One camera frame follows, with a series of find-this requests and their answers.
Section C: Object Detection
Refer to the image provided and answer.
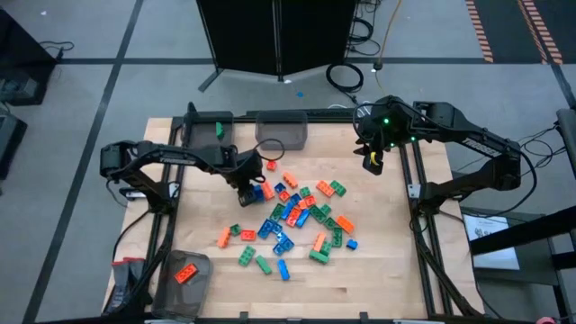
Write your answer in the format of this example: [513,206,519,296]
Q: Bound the black power strip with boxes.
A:
[246,107,359,119]

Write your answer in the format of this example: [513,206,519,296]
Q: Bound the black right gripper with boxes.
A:
[354,130,392,176]

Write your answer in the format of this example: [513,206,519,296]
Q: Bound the black equipment case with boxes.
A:
[0,112,28,181]

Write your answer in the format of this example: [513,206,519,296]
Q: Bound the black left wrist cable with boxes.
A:
[251,138,286,163]

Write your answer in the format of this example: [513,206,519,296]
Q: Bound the black floor cable bundle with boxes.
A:
[348,0,375,58]

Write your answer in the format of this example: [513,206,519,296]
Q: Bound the black metal stand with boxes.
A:
[467,107,576,324]

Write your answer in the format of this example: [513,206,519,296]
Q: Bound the black partition panel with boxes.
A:
[196,0,281,94]
[278,0,357,83]

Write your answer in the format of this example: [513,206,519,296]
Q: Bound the yellow cable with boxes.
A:
[374,0,404,98]

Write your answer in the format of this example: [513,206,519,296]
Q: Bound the black desk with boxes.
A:
[0,7,59,107]

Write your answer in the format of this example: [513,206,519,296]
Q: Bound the grey translucent plastic bin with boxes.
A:
[180,111,235,149]
[151,249,213,320]
[255,111,310,151]

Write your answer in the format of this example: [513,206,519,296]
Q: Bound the white paper sheet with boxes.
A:
[463,213,521,271]

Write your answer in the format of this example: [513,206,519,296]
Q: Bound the coiled black floor cable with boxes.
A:
[325,61,365,94]

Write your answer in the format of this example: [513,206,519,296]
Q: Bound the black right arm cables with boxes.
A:
[492,125,568,218]

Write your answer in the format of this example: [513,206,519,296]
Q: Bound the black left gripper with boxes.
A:
[227,146,266,208]

